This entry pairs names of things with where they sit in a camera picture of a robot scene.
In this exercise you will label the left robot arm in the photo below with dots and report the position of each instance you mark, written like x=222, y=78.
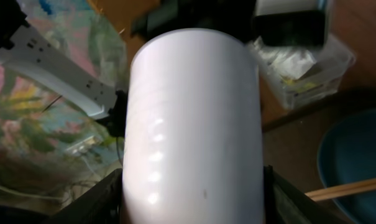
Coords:
x=23, y=49

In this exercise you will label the pink cup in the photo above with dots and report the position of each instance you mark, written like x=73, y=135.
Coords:
x=193, y=150

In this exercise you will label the right wooden chopstick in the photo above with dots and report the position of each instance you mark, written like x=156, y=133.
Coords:
x=343, y=190

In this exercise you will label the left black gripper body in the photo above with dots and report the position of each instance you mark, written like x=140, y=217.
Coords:
x=233, y=17

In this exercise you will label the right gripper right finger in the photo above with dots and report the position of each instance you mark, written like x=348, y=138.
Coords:
x=285, y=204

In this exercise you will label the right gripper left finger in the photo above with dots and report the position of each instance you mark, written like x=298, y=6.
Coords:
x=99, y=205

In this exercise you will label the dark blue plate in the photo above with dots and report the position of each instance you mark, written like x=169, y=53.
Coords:
x=347, y=154

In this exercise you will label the brown serving tray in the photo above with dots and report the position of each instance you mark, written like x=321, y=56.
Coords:
x=291, y=144

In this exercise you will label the clear plastic bin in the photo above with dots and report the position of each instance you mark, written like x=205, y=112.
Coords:
x=323, y=79

